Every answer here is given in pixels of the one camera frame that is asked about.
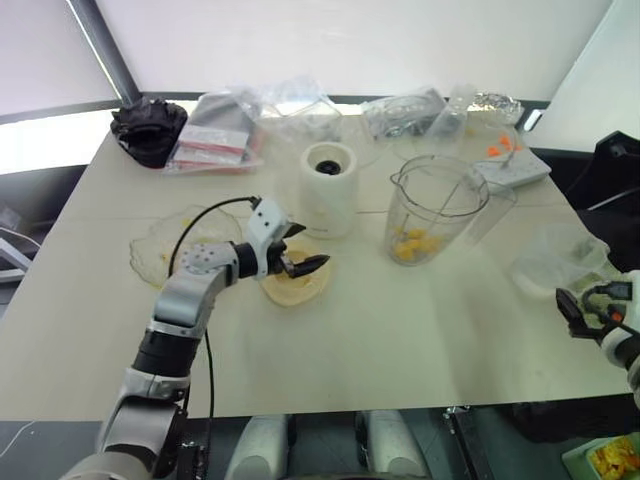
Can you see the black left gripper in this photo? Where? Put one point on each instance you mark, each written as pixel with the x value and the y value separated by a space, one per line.
pixel 278 256

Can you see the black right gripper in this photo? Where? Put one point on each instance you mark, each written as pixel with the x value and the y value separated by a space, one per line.
pixel 597 327

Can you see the beige round blender lid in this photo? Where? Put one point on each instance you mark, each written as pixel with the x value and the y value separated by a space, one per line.
pixel 295 295

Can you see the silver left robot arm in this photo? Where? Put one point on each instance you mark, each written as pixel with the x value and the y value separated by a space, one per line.
pixel 180 305

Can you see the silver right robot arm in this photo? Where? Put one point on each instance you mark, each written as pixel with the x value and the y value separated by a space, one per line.
pixel 636 385

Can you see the white blender base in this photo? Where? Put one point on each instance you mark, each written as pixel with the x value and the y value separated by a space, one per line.
pixel 327 200

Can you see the orange segments in jar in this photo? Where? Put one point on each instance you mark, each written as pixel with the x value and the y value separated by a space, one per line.
pixel 417 247

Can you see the orange segments in green container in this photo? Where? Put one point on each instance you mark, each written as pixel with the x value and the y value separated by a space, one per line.
pixel 615 460

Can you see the clear plastic bag right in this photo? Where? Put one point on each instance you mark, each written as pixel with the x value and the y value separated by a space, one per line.
pixel 550 265

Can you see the black equipment casing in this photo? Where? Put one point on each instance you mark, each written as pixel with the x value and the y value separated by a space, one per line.
pixel 615 170

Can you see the red striped zip bag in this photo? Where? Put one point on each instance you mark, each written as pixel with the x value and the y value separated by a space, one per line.
pixel 210 150

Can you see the crumpled clear plastic bag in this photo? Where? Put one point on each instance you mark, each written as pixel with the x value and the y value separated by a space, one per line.
pixel 295 100

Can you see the clear plastic bag left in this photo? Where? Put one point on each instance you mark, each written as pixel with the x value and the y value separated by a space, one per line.
pixel 150 250

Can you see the green plastic container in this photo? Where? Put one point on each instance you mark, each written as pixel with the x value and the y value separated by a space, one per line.
pixel 575 457

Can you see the grey zip pouch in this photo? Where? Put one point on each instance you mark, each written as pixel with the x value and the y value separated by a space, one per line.
pixel 220 110

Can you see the small orange plastic piece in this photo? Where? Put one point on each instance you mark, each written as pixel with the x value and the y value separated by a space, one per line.
pixel 494 150
pixel 510 141

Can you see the narrow clear plastic bag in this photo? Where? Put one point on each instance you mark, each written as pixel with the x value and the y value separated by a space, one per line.
pixel 450 122

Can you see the black crumpled cloth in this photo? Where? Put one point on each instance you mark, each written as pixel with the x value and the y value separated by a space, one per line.
pixel 147 130

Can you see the white rounded shape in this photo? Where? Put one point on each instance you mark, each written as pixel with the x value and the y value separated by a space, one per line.
pixel 390 445
pixel 260 445

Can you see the silver foil bag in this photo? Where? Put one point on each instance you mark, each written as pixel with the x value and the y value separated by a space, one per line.
pixel 495 105

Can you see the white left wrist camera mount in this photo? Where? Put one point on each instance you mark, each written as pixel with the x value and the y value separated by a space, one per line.
pixel 265 225

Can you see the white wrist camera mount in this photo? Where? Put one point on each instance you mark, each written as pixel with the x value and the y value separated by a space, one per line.
pixel 265 225
pixel 617 345

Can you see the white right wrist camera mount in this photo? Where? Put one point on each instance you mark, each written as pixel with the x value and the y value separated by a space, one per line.
pixel 617 345

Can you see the black metal table frame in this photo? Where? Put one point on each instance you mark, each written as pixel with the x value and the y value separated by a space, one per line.
pixel 465 440

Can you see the dark window frame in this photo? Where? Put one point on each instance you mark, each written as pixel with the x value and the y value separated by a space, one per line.
pixel 100 45

